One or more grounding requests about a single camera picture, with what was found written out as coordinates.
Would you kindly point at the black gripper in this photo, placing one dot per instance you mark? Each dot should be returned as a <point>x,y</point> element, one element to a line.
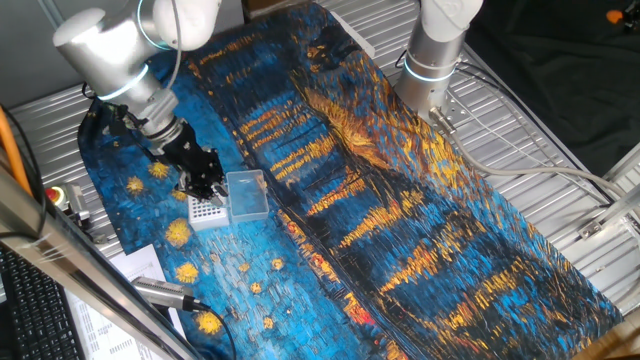
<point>192,160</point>

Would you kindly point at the white pipette tip box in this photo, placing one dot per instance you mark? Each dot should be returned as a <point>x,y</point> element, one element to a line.
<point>247,197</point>

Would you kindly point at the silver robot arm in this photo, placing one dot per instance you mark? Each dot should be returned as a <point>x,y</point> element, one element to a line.
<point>110,50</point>

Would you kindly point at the white printed paper sheet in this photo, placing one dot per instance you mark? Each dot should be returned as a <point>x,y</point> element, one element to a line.
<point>140,262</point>

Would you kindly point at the red emergency stop button box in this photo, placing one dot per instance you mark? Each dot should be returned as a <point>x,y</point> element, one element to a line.
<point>75,200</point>

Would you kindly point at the starry night print tablecloth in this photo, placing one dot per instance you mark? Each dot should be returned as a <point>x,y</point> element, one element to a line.
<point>400,200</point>

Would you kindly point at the brown cardboard box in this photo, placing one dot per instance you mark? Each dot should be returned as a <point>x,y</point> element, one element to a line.
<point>265,6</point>

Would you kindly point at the orange tube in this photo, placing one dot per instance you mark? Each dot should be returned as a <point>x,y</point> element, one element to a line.
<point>12,150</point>

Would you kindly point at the black keyboard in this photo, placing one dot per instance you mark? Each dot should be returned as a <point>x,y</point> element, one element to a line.
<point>35,315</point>

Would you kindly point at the grey metal pole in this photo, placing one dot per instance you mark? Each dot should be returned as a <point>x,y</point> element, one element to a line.
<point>50,12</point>

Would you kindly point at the black fabric sheet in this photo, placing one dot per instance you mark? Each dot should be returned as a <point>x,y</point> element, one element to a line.
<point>550,75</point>

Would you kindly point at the small orange object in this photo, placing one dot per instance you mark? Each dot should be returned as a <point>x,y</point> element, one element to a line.
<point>614,16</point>

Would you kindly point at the silver camera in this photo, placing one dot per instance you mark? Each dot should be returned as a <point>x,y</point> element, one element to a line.
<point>160,292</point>

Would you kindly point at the aluminium profile post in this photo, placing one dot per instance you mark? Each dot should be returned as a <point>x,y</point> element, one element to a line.
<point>75,270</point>

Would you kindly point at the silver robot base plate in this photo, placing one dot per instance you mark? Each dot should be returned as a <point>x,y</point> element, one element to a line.
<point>457,112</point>

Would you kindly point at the aluminium frame rail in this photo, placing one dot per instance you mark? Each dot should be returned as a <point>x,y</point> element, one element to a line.
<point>615,210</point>

